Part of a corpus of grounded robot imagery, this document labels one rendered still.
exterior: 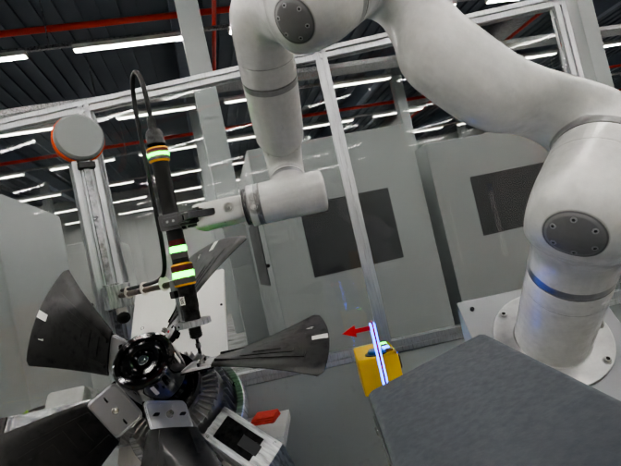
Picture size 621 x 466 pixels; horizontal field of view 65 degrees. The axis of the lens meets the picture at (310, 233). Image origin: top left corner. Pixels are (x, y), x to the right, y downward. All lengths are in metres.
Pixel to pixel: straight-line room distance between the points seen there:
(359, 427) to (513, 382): 1.49
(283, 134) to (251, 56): 0.14
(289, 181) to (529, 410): 0.75
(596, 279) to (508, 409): 0.47
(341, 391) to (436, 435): 1.46
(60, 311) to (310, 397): 0.89
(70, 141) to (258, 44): 1.09
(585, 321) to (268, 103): 0.58
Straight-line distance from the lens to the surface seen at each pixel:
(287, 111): 0.82
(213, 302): 1.38
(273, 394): 1.76
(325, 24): 0.59
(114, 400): 1.06
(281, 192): 0.95
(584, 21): 7.70
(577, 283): 0.74
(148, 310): 1.44
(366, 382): 1.24
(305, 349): 0.94
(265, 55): 0.77
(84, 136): 1.76
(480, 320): 0.96
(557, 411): 0.27
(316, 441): 1.80
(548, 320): 0.82
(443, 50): 0.61
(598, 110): 0.69
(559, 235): 0.60
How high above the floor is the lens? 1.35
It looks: 2 degrees up
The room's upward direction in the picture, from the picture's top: 12 degrees counter-clockwise
